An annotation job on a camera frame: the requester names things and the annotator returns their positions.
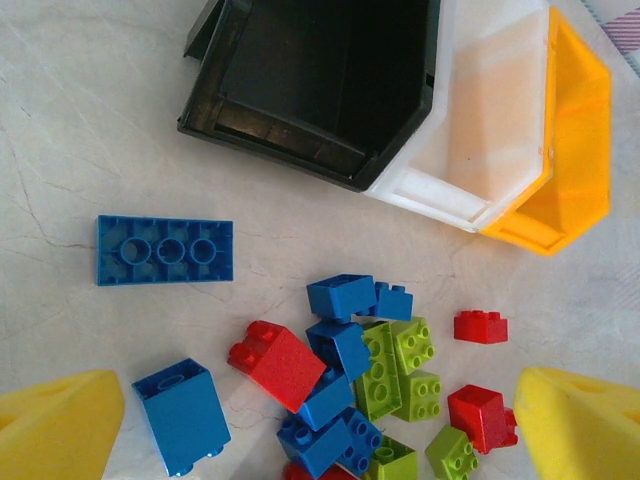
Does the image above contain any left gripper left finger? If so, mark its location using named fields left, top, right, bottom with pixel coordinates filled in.
left=0, top=368, right=126, bottom=480

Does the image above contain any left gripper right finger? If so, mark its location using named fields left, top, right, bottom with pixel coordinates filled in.
left=513, top=366, right=640, bottom=480

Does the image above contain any red lego brick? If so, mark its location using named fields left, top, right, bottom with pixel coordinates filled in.
left=282, top=460, right=359, bottom=480
left=453, top=309, right=509, bottom=346
left=447, top=383, right=519, bottom=455
left=227, top=319, right=327, bottom=414

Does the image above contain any tall blue lego brick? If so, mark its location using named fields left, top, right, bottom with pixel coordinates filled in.
left=131, top=357, right=232, bottom=477

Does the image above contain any long blue lego brick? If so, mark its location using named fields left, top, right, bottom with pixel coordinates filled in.
left=95, top=214, right=235, bottom=287

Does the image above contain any long green lego brick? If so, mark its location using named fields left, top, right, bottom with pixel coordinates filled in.
left=355, top=320, right=404, bottom=422

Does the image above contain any yellow plastic bin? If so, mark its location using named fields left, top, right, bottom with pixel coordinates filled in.
left=477, top=4, right=614, bottom=259

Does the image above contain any white plastic bin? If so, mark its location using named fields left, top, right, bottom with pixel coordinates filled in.
left=362, top=0, right=556, bottom=235

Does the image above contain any plaid cloth backdrop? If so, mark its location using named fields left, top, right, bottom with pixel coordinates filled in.
left=601, top=0, right=640, bottom=79

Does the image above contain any black plastic bin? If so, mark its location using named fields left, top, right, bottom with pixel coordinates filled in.
left=176, top=0, right=444, bottom=194

